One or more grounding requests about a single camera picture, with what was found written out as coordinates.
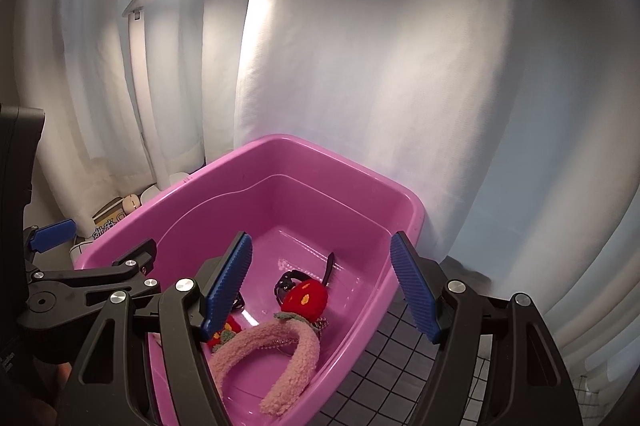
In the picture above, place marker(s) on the pink plastic tub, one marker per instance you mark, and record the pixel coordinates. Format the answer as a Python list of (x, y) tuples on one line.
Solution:
[(310, 206)]

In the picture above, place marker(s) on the black metal carabiner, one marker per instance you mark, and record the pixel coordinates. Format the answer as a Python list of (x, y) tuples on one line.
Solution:
[(237, 303)]

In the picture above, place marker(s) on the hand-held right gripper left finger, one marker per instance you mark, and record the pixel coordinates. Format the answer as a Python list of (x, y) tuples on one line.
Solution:
[(227, 286)]

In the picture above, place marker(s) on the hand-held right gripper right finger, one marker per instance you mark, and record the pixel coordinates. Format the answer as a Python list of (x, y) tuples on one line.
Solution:
[(415, 286)]

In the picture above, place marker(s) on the black sport wristwatch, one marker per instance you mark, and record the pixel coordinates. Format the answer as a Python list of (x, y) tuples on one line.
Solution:
[(287, 281)]

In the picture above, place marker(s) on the printed cardboard box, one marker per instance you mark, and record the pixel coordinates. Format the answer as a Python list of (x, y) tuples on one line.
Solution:
[(110, 218)]

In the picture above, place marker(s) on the pearl claw hair clip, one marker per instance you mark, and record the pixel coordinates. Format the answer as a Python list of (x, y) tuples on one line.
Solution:
[(321, 323)]

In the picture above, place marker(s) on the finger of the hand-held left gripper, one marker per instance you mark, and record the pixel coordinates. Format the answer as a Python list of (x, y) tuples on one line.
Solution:
[(52, 234), (75, 286)]

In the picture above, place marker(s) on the white black checked cloth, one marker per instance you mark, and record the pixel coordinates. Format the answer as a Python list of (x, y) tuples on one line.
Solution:
[(380, 381)]

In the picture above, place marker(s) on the pink fuzzy strawberry headband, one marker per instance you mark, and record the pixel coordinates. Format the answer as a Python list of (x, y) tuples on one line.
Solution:
[(300, 356)]

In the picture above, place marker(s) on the white curtain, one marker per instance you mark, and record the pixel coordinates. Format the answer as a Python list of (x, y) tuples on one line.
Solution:
[(400, 55)]

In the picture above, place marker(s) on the small beige figurine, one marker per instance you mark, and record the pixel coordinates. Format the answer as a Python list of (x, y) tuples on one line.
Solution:
[(131, 203)]

